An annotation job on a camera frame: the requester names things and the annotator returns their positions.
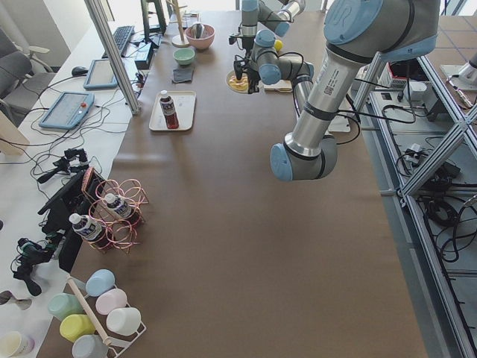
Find red drink bottle on tray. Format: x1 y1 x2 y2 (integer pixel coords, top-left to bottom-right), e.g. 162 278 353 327
159 90 179 129

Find white cup rack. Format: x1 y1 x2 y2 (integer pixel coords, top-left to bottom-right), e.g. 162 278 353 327
66 269 147 357

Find blue teach pendant far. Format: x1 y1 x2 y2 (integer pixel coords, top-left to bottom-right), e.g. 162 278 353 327
83 58 118 90

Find steel ice scoop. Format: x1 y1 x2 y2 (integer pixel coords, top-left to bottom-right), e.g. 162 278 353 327
191 22 204 39

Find wooden cutting board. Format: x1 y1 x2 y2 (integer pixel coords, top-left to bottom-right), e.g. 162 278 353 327
263 80 292 93

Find bottle in rack lower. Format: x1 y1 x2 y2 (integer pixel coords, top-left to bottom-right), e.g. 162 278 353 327
69 213 110 250

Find copper wire bottle rack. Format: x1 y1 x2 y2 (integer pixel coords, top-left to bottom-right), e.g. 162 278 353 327
81 168 149 253

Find white cup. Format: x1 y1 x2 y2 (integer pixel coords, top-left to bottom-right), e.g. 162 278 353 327
106 307 142 336

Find bottle in rack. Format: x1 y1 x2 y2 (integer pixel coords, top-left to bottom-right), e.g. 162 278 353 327
104 193 140 224
69 213 110 250

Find green cup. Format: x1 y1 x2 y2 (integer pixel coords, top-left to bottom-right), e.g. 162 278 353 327
48 293 83 321

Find blue teach pendant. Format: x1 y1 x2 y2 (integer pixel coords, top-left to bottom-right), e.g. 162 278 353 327
39 92 95 130
83 58 118 90

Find wooden mug tree stand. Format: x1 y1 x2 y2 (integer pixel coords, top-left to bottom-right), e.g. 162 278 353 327
167 0 190 48

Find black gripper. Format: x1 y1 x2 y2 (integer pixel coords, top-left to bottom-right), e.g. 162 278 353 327
247 65 261 94
238 34 254 51

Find pink bowl with ice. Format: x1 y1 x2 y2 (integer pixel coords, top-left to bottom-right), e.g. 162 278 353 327
185 24 215 50

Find yellow lemon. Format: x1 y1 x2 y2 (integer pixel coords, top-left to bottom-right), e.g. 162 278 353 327
274 40 283 52

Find yellow cup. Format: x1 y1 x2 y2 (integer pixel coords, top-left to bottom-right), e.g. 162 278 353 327
59 314 95 342

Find aluminium frame post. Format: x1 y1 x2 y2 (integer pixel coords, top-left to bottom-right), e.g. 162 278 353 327
84 0 141 116

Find blue cup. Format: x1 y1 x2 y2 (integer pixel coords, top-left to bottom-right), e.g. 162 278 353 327
86 268 116 297

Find white plate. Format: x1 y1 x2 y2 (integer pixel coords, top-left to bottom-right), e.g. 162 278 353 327
225 70 249 94

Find blue teach pendant near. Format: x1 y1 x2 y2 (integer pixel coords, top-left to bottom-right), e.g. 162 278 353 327
39 92 95 130

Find computer mouse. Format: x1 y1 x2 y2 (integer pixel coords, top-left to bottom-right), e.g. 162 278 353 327
71 66 89 77

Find bottle in rack upper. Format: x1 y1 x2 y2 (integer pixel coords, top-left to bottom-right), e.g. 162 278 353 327
104 193 140 224

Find mint green bowl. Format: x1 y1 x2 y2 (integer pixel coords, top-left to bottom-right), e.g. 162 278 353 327
173 48 195 66

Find black keyboard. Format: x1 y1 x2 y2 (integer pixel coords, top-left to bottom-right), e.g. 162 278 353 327
113 25 135 57

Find pink cup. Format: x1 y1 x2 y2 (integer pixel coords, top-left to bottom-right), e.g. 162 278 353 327
95 288 127 315

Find grey cup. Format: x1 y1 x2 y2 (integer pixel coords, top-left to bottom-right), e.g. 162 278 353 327
72 335 108 358

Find cream serving tray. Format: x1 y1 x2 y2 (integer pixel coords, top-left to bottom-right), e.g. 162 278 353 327
149 91 196 131

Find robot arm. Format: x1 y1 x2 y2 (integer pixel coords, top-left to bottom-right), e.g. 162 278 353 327
236 0 306 52
241 1 440 181

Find grey folded cloth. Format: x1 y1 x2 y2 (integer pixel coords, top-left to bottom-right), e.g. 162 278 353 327
172 67 194 84

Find glazed yellow donut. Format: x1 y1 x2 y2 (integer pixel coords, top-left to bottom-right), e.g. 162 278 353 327
228 75 248 91

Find cream paper cup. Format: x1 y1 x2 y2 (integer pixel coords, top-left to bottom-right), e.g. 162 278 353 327
1 331 35 357

